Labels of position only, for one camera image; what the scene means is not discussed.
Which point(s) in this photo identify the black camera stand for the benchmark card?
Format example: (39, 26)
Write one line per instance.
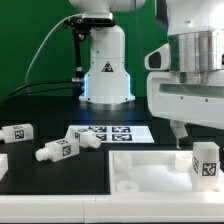
(81, 26)

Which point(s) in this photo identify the white square table top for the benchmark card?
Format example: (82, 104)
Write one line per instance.
(160, 172)

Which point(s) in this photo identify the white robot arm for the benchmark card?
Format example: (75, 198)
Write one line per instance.
(186, 80)

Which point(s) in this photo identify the white marker base plate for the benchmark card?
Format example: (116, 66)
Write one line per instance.
(117, 134)

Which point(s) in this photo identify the white left obstacle block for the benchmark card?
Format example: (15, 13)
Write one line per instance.
(3, 165)

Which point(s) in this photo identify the white front obstacle rail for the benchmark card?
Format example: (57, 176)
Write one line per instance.
(120, 208)

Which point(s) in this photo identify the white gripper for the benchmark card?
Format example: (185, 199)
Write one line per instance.
(196, 104)

